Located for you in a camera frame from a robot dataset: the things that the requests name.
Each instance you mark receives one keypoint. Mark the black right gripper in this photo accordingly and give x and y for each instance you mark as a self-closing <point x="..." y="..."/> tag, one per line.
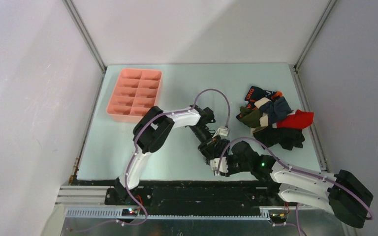
<point x="228" y="158"/>

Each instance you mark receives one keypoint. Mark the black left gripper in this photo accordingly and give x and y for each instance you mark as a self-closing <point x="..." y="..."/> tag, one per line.
<point x="207" y="147"/>

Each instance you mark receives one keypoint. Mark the navy striped boxer underwear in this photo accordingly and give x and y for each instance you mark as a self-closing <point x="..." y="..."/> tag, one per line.
<point x="220" y="148"/>

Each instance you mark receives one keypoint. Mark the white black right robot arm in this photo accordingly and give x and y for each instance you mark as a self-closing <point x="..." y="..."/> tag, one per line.
<point x="341" y="194"/>

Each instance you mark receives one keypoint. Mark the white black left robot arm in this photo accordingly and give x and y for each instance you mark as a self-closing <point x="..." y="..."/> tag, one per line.
<point x="153" y="129"/>

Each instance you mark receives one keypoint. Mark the olive green underwear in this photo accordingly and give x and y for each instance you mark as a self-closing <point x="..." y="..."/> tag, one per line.
<point x="249" y="117"/>

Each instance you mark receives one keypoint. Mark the pink compartment tray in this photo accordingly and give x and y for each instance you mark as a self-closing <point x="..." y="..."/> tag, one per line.
<point x="135" y="92"/>

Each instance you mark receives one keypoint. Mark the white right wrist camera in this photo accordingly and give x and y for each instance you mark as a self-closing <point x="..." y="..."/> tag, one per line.
<point x="219" y="167"/>

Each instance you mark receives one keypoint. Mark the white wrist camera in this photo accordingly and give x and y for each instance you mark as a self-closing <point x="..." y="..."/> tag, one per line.
<point x="222" y="131"/>
<point x="219" y="167"/>

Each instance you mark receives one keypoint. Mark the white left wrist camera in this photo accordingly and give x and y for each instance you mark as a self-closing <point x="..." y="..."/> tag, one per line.
<point x="222" y="131"/>

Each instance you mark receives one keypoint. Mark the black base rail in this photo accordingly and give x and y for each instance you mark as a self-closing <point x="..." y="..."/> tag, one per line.
<point x="198" y="198"/>

